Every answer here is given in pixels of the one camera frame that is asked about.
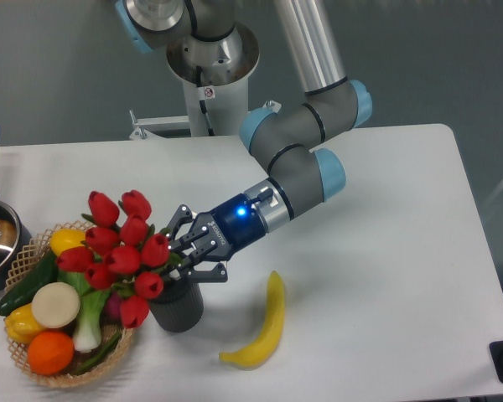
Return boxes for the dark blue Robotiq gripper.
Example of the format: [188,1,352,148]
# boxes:
[166,196,269,283]

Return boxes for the red tulip bouquet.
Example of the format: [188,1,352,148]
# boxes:
[56,190,180,328]

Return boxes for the green toy bok choy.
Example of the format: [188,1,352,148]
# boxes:
[58,271,110,353]

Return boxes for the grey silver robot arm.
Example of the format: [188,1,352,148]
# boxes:
[116,1,372,283]

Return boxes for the green toy bean pod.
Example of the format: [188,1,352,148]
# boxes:
[70,332,122,376]

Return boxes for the white metal frame bracket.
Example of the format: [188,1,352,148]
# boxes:
[128,99,283,141]

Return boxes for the woven wicker basket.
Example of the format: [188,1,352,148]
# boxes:
[5,220,134,389]

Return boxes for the purple toy radish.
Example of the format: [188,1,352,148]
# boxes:
[104,292,122,322]

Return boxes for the orange toy orange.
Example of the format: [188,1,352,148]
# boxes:
[28,331,75,375]

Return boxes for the yellow toy banana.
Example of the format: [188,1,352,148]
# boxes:
[219,271,286,369]

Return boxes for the dark grey ribbed vase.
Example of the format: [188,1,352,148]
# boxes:
[148,278,204,332]

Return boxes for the yellow toy bell pepper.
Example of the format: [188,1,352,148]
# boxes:
[4,303,46,344]

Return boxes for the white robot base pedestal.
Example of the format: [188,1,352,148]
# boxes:
[182,78,248,137]

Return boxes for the green toy cucumber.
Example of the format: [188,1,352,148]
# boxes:
[0,250,59,317]

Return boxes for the white round toy slice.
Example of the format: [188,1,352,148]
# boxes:
[31,282,80,329]

